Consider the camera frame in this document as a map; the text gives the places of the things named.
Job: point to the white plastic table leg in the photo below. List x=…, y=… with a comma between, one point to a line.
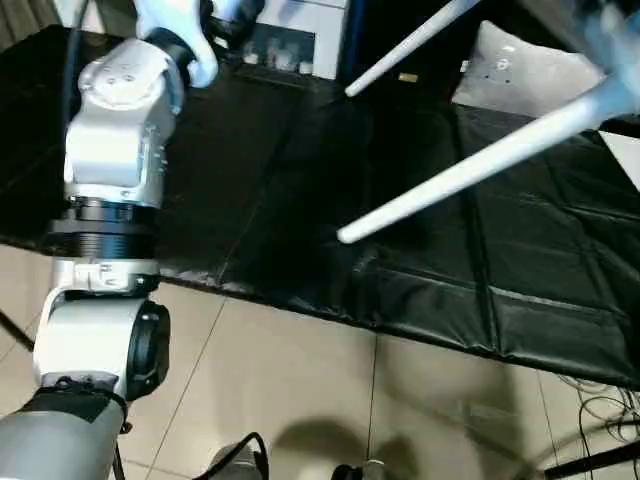
x=410, y=45
x=475, y=165

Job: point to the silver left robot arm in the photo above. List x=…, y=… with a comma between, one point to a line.
x=115, y=150

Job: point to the white glass-door cabinet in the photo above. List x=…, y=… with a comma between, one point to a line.
x=300, y=30

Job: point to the black cabinet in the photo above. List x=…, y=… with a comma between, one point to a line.
x=400, y=30

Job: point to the black table mat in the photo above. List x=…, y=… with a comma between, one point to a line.
x=300, y=175

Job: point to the gold label sticker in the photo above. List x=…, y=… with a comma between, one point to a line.
x=408, y=77

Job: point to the grey curtain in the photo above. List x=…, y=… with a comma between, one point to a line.
x=25, y=15

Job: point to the grey cushion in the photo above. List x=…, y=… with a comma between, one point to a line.
x=525, y=75

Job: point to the white flat board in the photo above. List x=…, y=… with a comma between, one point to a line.
x=625, y=155

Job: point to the dark left robot foot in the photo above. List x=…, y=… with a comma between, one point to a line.
x=235, y=462

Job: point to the black metal stand bar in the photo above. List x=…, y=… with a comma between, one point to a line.
x=595, y=462

